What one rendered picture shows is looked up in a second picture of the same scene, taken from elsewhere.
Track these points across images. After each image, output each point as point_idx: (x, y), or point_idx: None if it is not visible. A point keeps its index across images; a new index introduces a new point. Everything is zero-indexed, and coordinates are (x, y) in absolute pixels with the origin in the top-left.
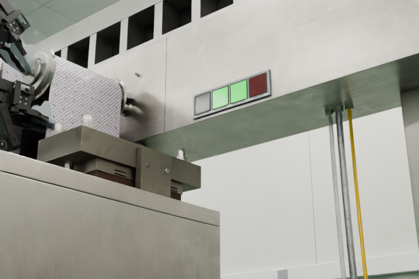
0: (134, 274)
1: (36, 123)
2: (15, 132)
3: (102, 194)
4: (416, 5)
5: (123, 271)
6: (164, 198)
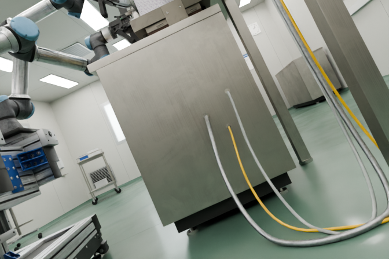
0: (176, 67)
1: None
2: (129, 36)
3: (143, 46)
4: None
5: (170, 69)
6: (178, 23)
